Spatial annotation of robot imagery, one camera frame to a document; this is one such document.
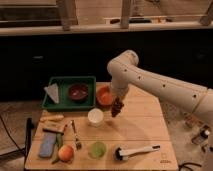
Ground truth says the dark grape bunch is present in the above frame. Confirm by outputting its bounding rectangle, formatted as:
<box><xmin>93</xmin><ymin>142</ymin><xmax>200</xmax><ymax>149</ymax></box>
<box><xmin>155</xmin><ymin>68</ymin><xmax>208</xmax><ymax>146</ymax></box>
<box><xmin>111</xmin><ymin>97</ymin><xmax>124</xmax><ymax>117</ymax></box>

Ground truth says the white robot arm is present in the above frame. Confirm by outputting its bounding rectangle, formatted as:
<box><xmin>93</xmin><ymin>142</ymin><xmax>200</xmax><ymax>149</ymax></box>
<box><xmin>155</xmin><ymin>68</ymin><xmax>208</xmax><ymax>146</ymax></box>
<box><xmin>107</xmin><ymin>50</ymin><xmax>213</xmax><ymax>127</ymax></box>

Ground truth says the white paper cup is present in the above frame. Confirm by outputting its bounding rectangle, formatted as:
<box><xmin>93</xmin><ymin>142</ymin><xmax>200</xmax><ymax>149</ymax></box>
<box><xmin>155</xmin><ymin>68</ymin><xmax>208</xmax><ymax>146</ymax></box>
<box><xmin>87</xmin><ymin>108</ymin><xmax>104</xmax><ymax>127</ymax></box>

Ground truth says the green plastic cup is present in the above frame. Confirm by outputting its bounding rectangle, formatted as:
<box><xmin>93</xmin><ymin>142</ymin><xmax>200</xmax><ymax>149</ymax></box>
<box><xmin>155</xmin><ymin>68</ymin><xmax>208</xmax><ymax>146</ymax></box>
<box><xmin>89</xmin><ymin>141</ymin><xmax>107</xmax><ymax>159</ymax></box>

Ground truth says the orange bowl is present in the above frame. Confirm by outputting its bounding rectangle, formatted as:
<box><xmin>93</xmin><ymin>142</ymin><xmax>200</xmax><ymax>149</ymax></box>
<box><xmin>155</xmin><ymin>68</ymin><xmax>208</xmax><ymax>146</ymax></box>
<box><xmin>96</xmin><ymin>86</ymin><xmax>113</xmax><ymax>106</ymax></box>

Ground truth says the dark brown bowl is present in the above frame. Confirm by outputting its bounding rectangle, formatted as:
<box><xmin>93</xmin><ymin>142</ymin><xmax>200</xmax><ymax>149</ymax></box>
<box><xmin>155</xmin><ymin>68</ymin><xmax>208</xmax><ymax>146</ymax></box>
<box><xmin>68</xmin><ymin>83</ymin><xmax>88</xmax><ymax>102</ymax></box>

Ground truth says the green plastic tray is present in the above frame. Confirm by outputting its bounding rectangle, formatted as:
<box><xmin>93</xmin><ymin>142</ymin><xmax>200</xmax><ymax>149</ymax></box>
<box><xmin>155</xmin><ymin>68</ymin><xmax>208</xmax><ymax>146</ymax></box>
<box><xmin>42</xmin><ymin>76</ymin><xmax>96</xmax><ymax>112</ymax></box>

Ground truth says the white folded cloth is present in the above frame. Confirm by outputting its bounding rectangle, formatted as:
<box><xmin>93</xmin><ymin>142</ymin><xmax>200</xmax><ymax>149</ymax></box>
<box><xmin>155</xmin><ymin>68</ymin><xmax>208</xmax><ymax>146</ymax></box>
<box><xmin>44</xmin><ymin>83</ymin><xmax>59</xmax><ymax>104</ymax></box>

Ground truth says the metal fork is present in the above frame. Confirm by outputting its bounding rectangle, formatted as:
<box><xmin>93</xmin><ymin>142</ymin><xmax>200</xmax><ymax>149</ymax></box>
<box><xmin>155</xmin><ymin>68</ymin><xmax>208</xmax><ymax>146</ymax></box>
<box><xmin>71</xmin><ymin>120</ymin><xmax>82</xmax><ymax>150</ymax></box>

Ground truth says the green bean pod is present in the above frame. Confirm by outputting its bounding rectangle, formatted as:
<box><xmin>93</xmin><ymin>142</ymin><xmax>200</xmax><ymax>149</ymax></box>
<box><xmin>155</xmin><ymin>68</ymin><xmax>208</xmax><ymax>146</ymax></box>
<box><xmin>51</xmin><ymin>133</ymin><xmax>63</xmax><ymax>164</ymax></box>

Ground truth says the pale banana piece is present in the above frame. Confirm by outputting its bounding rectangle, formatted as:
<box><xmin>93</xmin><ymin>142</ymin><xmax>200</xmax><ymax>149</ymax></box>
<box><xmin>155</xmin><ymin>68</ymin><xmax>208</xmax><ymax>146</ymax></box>
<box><xmin>40</xmin><ymin>115</ymin><xmax>64</xmax><ymax>122</ymax></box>

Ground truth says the orange peach fruit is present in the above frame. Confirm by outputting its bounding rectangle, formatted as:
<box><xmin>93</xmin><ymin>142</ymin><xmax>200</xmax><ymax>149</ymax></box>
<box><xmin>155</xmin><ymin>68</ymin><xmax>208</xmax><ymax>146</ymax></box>
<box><xmin>58</xmin><ymin>145</ymin><xmax>74</xmax><ymax>162</ymax></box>

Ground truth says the blue sponge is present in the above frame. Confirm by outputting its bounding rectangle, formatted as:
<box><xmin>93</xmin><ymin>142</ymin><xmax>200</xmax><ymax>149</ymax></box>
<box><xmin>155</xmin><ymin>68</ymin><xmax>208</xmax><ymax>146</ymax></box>
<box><xmin>39</xmin><ymin>133</ymin><xmax>56</xmax><ymax>158</ymax></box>

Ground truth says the spice bottle with black cap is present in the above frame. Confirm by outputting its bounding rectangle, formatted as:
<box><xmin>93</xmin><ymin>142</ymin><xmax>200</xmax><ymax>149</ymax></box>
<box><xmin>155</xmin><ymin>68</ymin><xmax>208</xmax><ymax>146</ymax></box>
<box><xmin>192</xmin><ymin>130</ymin><xmax>210</xmax><ymax>145</ymax></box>

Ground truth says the wooden handled brush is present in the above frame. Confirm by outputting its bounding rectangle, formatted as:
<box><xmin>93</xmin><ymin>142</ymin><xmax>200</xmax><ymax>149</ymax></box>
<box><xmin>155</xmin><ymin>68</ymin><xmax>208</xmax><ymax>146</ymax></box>
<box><xmin>42</xmin><ymin>124</ymin><xmax>66</xmax><ymax>134</ymax></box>

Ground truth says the black cable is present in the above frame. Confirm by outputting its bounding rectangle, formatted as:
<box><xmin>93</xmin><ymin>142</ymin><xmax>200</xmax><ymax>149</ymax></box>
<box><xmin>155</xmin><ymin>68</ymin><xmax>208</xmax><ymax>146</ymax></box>
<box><xmin>0</xmin><ymin>117</ymin><xmax>27</xmax><ymax>160</ymax></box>

